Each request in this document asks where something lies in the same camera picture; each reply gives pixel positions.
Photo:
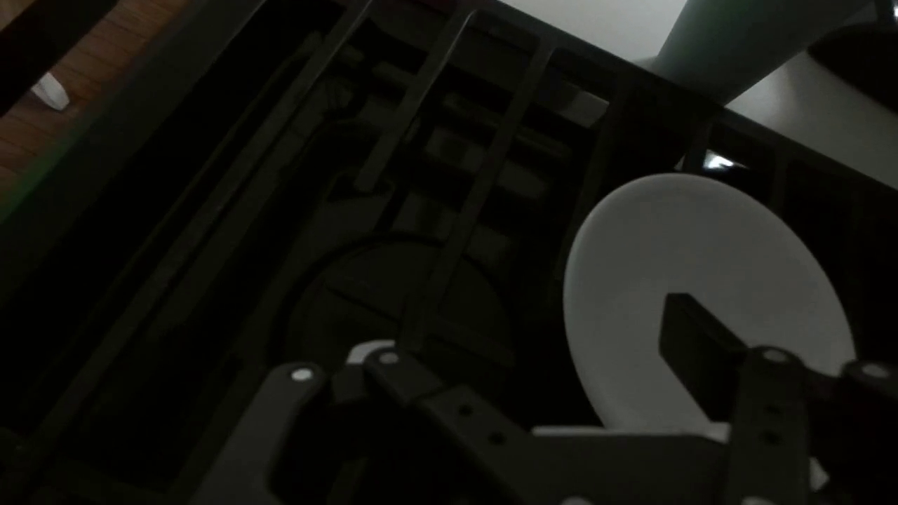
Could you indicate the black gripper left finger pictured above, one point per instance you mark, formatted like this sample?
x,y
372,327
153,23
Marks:
x,y
382,429

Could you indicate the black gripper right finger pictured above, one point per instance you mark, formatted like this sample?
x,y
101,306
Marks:
x,y
796,436

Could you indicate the black gas stove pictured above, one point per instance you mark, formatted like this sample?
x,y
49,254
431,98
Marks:
x,y
309,181

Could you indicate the white plate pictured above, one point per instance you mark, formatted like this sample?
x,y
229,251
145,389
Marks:
x,y
709,240

